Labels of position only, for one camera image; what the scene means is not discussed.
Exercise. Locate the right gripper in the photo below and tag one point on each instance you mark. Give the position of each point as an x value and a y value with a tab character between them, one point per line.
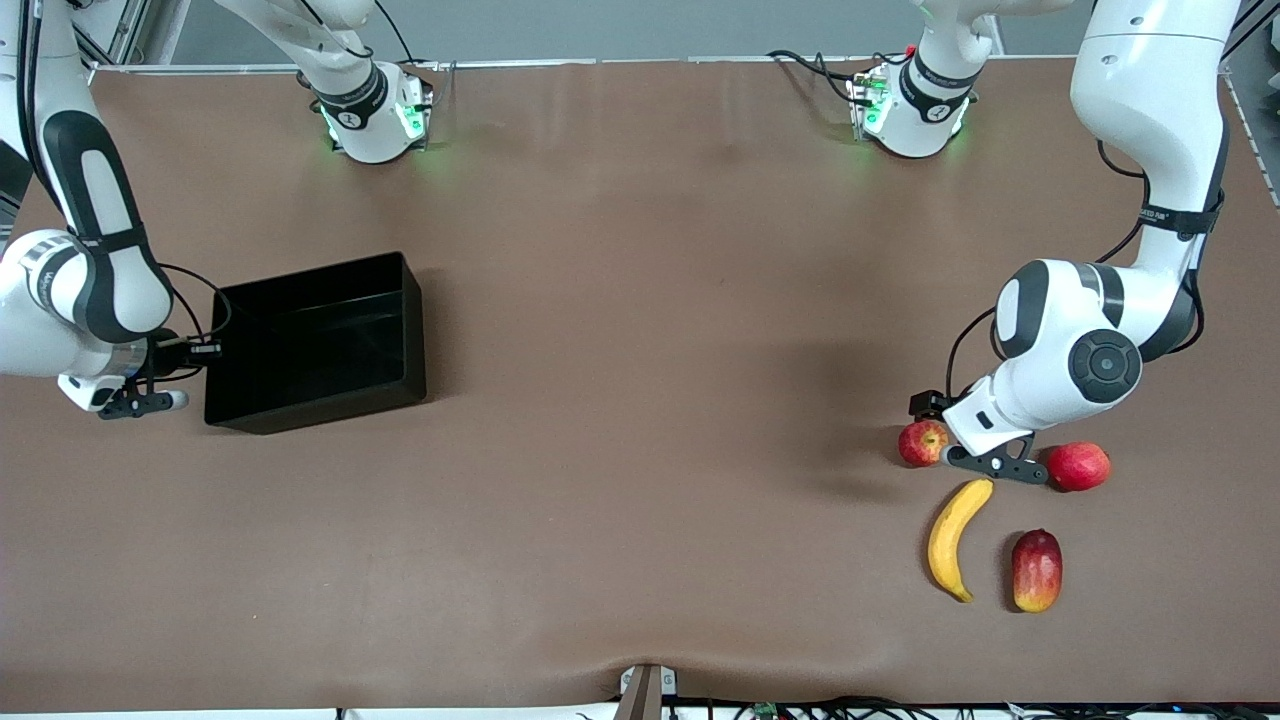
172	350

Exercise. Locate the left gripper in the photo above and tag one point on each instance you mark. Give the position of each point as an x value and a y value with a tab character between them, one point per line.
927	404

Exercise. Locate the red yellow striped apple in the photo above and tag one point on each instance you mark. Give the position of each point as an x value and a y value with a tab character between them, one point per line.
918	446

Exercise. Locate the black plastic box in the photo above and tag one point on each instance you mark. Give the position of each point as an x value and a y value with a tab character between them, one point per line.
320	345

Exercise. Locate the yellow banana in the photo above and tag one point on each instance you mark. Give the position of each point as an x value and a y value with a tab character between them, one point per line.
946	545

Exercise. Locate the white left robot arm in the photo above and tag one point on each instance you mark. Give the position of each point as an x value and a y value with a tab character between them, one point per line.
1090	340

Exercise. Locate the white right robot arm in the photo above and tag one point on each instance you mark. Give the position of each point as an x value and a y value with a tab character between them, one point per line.
100	290

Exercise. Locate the round red peach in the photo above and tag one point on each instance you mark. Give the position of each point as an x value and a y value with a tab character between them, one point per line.
1080	466

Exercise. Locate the red yellow mango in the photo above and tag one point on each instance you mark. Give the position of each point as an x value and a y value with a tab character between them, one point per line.
1037	572

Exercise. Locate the brown table cover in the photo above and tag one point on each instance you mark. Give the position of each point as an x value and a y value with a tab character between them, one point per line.
640	250

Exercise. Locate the aluminium frame profile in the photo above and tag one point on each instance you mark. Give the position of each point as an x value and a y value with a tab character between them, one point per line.
120	25

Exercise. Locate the grey table clamp bracket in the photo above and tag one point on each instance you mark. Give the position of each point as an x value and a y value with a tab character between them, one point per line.
648	690

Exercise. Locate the metal table edge rail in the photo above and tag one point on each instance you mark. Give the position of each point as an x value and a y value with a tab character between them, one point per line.
640	62

